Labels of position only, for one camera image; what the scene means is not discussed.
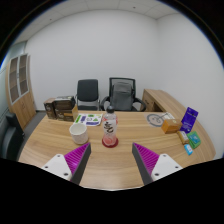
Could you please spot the black box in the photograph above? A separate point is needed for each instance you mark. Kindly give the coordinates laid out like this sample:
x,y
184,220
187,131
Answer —
x,y
64,102

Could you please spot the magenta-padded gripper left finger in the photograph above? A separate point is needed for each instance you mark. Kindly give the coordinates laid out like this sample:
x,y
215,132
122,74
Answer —
x,y
75,161

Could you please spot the small light blue pack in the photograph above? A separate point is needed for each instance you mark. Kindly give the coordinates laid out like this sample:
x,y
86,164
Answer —
x,y
188,149

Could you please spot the black office chair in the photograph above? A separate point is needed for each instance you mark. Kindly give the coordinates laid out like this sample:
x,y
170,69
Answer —
x,y
87,91

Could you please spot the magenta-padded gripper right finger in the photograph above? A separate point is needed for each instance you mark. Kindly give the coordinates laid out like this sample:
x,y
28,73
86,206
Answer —
x,y
150,161

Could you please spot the wooden side desk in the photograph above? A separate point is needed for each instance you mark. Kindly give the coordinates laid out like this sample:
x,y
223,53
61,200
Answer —
x,y
163,100

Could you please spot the small yellow pack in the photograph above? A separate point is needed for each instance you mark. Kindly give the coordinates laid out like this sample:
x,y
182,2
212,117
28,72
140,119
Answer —
x,y
182,137

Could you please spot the green box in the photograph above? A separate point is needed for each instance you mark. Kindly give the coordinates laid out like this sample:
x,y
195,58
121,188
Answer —
x,y
194,139

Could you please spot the orange box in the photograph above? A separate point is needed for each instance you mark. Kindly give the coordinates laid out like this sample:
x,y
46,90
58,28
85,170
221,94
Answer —
x,y
171,126

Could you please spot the clear drink bottle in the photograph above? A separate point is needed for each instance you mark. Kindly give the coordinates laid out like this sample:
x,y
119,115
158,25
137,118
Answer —
x,y
110,126

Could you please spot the wooden cabinet with glass doors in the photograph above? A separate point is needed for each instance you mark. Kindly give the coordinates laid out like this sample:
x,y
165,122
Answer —
x,y
20,90

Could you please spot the green and purple printed leaflet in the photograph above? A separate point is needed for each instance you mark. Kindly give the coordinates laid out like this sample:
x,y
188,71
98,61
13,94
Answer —
x,y
88,119

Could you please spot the flat round red coaster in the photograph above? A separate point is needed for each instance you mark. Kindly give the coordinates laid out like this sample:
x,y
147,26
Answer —
x,y
115,144

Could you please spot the small dark brown box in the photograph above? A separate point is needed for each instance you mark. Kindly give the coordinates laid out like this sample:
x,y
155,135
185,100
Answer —
x,y
49,108

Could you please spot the white sheet with round print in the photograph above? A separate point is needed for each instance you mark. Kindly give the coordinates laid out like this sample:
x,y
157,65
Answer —
x,y
155,120

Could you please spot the white patterned cup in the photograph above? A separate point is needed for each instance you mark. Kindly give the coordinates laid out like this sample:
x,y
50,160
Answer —
x,y
79,134

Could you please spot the black sofa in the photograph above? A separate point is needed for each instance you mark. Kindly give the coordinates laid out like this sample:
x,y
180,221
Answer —
x,y
10,138

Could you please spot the purple box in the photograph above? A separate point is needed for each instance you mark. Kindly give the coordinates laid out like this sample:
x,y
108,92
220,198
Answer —
x,y
189,120

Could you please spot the grey mesh office chair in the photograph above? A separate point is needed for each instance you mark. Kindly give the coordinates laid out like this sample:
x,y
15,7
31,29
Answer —
x,y
122,95

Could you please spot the tan and brown box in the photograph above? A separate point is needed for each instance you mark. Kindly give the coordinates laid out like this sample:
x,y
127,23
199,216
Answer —
x,y
68,115

